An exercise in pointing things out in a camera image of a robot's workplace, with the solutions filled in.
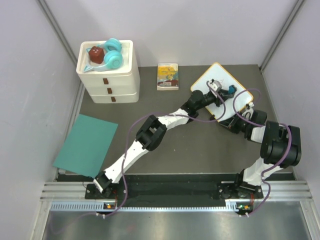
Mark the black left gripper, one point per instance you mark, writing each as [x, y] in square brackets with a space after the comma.
[224, 94]

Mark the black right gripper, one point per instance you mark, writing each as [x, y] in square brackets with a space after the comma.
[231, 122]

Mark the blue bone-shaped eraser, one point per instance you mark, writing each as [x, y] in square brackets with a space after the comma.
[232, 90]

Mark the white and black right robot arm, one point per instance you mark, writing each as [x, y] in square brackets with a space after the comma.
[280, 148]

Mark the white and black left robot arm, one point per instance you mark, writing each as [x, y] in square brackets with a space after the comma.
[153, 130]

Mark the yellow illustrated book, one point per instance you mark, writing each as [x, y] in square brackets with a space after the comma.
[167, 77]

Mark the white three-drawer storage unit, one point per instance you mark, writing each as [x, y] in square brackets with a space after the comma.
[121, 85]

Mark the teal cat-ear headphones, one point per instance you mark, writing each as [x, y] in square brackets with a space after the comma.
[113, 57]

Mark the dark red plush cube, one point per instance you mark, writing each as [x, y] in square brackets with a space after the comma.
[96, 54]

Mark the teal paper sheet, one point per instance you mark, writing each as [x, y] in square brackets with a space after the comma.
[86, 146]

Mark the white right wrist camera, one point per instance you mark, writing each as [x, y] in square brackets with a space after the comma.
[250, 111]

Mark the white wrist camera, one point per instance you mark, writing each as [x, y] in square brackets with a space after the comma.
[250, 111]
[214, 85]

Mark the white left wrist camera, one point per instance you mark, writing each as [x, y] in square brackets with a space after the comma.
[214, 85]

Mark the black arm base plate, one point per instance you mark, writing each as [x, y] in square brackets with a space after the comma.
[134, 190]

